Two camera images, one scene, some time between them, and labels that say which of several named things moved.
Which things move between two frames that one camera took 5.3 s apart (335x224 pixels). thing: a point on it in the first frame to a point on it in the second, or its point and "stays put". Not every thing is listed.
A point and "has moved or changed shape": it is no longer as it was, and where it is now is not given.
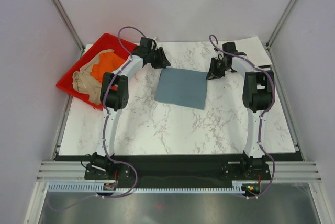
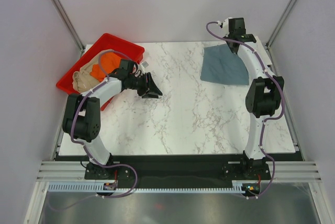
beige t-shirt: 86,84 stays put
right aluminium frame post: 292,1 stays put
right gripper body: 218,68 to 232,49
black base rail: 177,171 stays put
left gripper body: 156,58 to 142,85
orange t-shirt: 108,62 stays put
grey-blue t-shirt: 187,89 has moved or changed shape
